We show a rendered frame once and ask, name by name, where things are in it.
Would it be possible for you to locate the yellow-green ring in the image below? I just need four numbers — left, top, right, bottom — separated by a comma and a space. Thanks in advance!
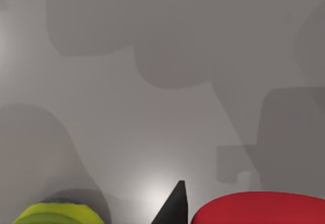
12, 201, 105, 224

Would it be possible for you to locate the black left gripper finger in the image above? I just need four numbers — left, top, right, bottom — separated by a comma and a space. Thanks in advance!
150, 180, 189, 224

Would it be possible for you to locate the red ring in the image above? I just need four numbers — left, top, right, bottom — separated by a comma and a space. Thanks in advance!
190, 190, 325, 224

